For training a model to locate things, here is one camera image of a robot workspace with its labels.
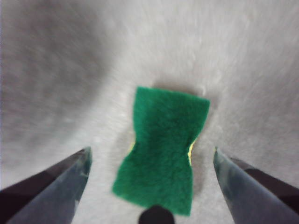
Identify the green and yellow sponge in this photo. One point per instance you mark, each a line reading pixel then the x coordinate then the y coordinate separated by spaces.
pixel 161 149

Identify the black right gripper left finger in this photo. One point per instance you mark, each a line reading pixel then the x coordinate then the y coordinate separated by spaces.
pixel 46 196

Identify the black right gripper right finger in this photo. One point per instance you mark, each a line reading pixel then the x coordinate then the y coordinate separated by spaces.
pixel 257 198

